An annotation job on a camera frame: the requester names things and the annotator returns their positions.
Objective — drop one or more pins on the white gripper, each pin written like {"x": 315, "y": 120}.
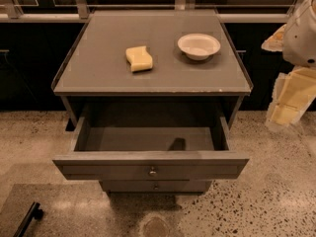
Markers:
{"x": 301, "y": 41}

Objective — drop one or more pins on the yellow sponge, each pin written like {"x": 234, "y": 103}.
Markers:
{"x": 139, "y": 58}

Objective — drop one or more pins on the grey drawer cabinet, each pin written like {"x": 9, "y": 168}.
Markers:
{"x": 152, "y": 96}

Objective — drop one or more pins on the metal top drawer knob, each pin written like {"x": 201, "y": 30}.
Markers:
{"x": 152, "y": 172}

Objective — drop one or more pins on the open top drawer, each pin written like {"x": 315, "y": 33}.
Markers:
{"x": 122, "y": 141}

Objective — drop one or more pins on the lower drawer front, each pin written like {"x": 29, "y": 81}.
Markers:
{"x": 183, "y": 186}

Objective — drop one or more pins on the white bowl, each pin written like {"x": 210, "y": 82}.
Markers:
{"x": 199, "y": 46}

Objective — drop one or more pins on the round floor drain cover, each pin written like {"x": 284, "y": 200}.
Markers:
{"x": 154, "y": 226}

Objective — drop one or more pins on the black bar with wheel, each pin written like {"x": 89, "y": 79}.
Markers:
{"x": 34, "y": 212}

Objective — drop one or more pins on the metal railing frame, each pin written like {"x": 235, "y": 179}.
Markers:
{"x": 30, "y": 11}

